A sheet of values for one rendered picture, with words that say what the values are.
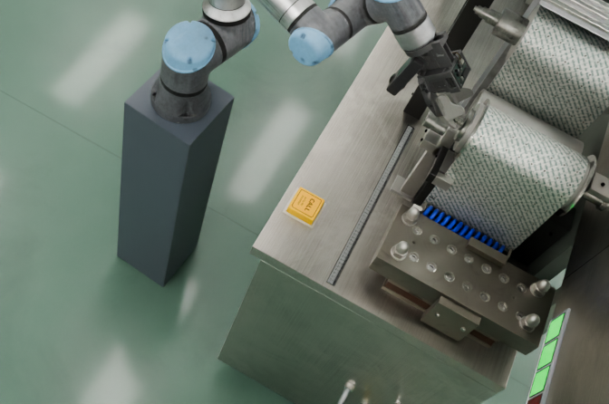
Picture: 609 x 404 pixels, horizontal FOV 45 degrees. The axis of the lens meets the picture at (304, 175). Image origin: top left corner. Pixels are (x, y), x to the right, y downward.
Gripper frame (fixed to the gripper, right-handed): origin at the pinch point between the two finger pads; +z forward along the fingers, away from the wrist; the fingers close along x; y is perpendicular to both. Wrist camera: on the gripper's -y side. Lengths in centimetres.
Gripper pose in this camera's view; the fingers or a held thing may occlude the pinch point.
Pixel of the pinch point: (452, 117)
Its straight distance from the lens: 157.6
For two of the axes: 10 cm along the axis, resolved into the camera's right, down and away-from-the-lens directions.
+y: 7.4, -0.8, -6.7
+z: 5.2, 7.0, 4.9
